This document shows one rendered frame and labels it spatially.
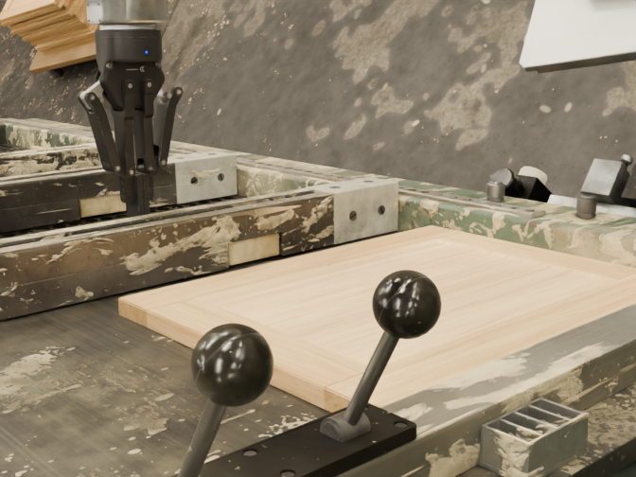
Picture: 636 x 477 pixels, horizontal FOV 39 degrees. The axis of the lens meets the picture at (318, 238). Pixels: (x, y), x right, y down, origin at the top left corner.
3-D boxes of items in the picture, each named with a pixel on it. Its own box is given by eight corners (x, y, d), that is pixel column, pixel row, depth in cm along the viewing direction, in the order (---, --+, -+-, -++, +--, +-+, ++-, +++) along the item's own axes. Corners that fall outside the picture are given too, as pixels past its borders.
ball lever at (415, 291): (380, 454, 55) (466, 293, 48) (335, 475, 53) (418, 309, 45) (343, 411, 57) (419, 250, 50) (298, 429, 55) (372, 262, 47)
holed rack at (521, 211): (545, 215, 114) (545, 210, 114) (531, 218, 112) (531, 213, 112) (10, 119, 234) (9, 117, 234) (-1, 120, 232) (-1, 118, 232)
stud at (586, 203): (599, 219, 112) (601, 195, 111) (589, 221, 110) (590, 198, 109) (582, 215, 113) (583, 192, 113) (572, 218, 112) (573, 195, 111)
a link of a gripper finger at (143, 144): (125, 78, 105) (135, 78, 106) (132, 171, 108) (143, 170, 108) (142, 79, 102) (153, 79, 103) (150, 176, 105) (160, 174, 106)
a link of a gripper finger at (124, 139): (135, 79, 101) (125, 80, 100) (139, 177, 104) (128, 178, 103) (118, 79, 104) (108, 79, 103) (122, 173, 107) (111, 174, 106)
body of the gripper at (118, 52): (143, 26, 107) (147, 104, 109) (78, 27, 102) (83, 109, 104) (177, 26, 102) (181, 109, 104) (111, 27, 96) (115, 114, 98)
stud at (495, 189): (507, 203, 122) (508, 181, 121) (497, 205, 120) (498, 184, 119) (493, 200, 124) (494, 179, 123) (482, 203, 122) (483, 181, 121)
